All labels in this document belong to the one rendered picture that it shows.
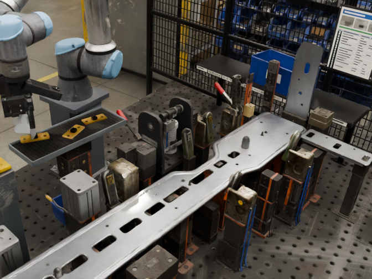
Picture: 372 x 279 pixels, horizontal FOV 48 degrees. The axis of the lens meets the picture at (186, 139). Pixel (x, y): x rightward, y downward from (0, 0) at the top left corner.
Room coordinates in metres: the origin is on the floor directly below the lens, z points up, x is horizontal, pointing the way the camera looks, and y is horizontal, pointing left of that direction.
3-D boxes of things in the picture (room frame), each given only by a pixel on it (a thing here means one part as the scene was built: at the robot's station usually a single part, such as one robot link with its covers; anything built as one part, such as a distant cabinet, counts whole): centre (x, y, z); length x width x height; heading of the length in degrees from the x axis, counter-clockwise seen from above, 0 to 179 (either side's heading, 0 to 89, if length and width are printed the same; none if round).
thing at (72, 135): (1.16, 0.37, 1.17); 0.08 x 0.04 x 0.01; 162
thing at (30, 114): (1.03, 0.46, 1.29); 0.05 x 0.02 x 0.09; 27
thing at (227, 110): (1.59, -0.19, 0.88); 0.07 x 0.06 x 0.35; 51
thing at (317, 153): (1.42, -0.51, 0.84); 0.11 x 0.10 x 0.28; 51
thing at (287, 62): (1.93, -0.46, 1.10); 0.30 x 0.17 x 0.13; 45
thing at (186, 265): (1.06, 0.03, 0.84); 0.17 x 0.06 x 0.29; 51
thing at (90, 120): (1.25, 0.32, 1.17); 0.08 x 0.04 x 0.01; 130
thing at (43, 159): (1.15, 0.38, 1.16); 0.37 x 0.14 x 0.02; 141
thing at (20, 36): (1.05, 0.48, 1.51); 0.09 x 0.08 x 0.11; 164
